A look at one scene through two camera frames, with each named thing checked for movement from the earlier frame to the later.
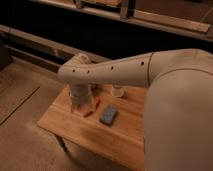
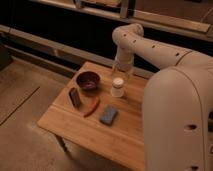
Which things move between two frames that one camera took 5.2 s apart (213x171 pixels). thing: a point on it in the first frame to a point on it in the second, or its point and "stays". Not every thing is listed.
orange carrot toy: [96, 105] stays
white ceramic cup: [117, 90] stays
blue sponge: [109, 114] stays
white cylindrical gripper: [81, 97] to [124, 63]
